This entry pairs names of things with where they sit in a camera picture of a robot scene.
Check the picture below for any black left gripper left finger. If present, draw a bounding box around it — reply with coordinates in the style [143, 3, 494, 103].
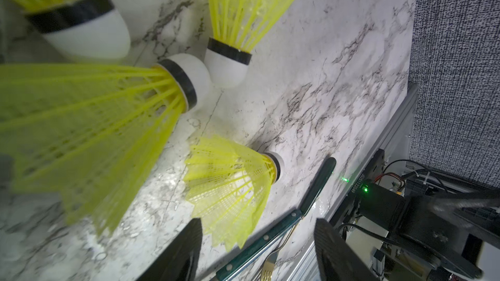
[137, 218, 203, 280]

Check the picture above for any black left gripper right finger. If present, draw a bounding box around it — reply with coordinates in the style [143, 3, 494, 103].
[313, 219, 377, 281]

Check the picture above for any yellow shuttlecock six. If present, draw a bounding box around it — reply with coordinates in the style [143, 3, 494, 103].
[183, 135, 285, 251]

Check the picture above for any yellow shuttlecock five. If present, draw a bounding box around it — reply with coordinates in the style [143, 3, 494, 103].
[1, 53, 211, 234]

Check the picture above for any yellow shuttlecock three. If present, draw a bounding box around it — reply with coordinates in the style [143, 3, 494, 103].
[11, 0, 131, 63]

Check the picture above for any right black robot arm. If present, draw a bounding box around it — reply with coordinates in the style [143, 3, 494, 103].
[359, 183, 499, 279]

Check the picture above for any yellow shuttlecock seven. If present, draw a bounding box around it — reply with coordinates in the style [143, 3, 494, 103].
[204, 0, 294, 88]

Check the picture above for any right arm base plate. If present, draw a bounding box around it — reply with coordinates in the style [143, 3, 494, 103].
[329, 149, 405, 231]

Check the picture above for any green handled knife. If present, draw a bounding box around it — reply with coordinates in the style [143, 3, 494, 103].
[211, 209, 304, 281]

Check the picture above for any green handled fork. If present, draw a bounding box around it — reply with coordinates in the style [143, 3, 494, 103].
[259, 157, 337, 280]

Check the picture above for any aluminium front rail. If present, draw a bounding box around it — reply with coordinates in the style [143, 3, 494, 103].
[280, 83, 418, 280]

